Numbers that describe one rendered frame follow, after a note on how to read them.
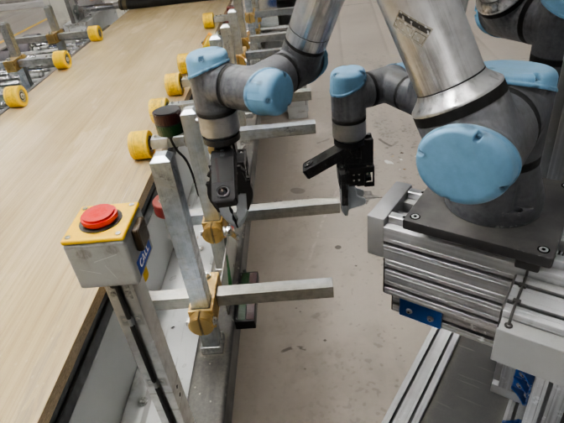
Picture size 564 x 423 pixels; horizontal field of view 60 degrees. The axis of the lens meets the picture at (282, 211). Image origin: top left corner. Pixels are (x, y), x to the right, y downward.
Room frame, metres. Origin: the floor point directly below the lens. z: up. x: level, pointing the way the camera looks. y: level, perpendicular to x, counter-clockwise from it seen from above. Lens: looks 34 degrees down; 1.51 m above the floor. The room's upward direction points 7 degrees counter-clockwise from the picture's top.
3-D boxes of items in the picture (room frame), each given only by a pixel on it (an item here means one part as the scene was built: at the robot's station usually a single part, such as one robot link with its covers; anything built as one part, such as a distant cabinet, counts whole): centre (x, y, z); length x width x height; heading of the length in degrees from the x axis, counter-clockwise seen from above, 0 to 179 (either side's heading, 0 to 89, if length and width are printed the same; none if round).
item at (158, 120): (0.97, 0.21, 1.14); 0.06 x 0.06 x 0.02
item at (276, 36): (2.25, -0.01, 0.95); 0.37 x 0.03 x 0.03; 86
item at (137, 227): (0.46, 0.16, 1.20); 0.03 x 0.01 x 0.03; 176
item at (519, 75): (0.65, -0.34, 1.21); 0.13 x 0.12 x 0.14; 140
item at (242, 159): (0.86, 0.10, 1.07); 0.09 x 0.08 x 0.12; 176
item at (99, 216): (0.46, 0.20, 1.22); 0.04 x 0.04 x 0.02
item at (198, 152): (0.97, 0.17, 0.91); 0.04 x 0.04 x 0.48; 86
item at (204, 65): (0.85, 0.09, 1.23); 0.09 x 0.08 x 0.11; 50
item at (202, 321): (0.74, 0.18, 0.81); 0.14 x 0.06 x 0.05; 176
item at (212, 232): (0.99, 0.17, 0.85); 0.14 x 0.06 x 0.05; 176
